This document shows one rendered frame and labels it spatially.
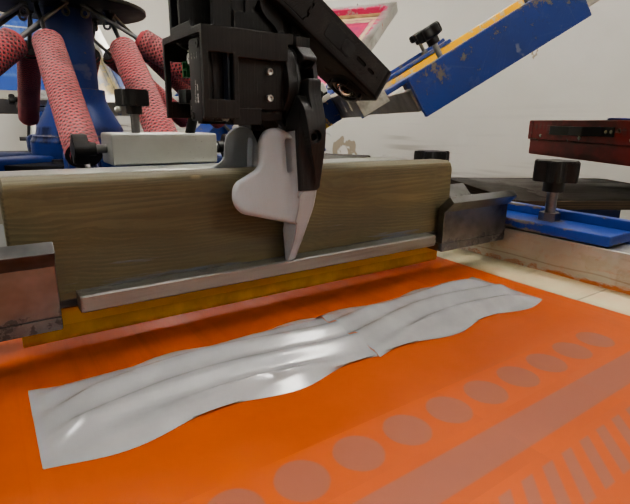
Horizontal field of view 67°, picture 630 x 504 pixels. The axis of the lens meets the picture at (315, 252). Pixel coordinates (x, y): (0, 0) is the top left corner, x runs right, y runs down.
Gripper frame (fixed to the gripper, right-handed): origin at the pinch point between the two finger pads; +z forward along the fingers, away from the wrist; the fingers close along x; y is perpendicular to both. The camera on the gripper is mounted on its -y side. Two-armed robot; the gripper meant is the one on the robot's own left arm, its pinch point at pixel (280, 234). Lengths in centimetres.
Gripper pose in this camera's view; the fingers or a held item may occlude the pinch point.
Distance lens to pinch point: 37.1
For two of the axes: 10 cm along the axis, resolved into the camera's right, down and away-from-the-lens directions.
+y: -8.2, 1.4, -5.5
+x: 5.7, 2.3, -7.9
